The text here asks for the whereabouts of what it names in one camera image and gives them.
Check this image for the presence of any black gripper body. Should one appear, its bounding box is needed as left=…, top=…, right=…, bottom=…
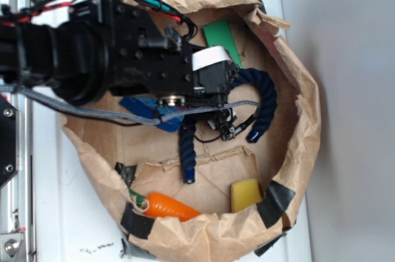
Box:
left=104, top=0, right=240, bottom=142

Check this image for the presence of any dark blue twisted rope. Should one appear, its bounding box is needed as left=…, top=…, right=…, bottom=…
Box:
left=178, top=68, right=278, bottom=184

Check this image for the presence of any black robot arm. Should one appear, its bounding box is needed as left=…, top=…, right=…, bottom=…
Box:
left=1, top=0, right=239, bottom=108

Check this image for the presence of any blue sponge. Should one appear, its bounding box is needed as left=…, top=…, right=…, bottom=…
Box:
left=118, top=97, right=184, bottom=132

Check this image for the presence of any green rectangular block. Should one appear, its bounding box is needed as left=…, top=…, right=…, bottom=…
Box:
left=202, top=20, right=243, bottom=69

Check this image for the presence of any brown paper bag bin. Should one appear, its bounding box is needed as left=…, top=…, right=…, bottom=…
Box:
left=62, top=0, right=321, bottom=261

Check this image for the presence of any orange toy carrot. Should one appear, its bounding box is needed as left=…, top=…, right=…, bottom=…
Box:
left=129, top=189, right=201, bottom=222

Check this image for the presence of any yellow sponge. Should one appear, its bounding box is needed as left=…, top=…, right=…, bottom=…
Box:
left=230, top=179, right=263, bottom=213

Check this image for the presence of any white plastic tray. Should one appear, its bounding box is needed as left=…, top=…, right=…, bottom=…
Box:
left=30, top=0, right=313, bottom=262

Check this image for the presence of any grey braided cable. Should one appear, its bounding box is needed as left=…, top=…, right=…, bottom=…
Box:
left=0, top=85, right=260, bottom=126

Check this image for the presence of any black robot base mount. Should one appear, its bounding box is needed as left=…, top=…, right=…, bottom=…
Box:
left=0, top=95, right=19, bottom=188

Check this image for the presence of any metal frame rail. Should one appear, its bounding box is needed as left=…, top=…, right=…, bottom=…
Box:
left=0, top=0, right=36, bottom=262

